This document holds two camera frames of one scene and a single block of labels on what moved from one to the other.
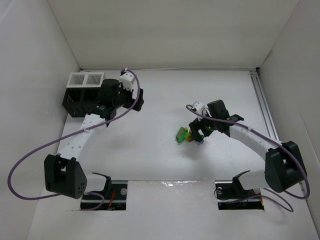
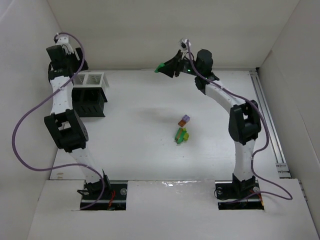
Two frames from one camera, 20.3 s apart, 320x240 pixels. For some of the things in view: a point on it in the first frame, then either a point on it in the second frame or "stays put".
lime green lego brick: x=187 y=135 stays put
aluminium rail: x=264 y=105 stays put
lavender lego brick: x=199 y=143 → x=186 y=118
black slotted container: x=77 y=101 stays put
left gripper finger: x=138 y=106 → x=79 y=56
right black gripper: x=196 y=127 → x=177 y=65
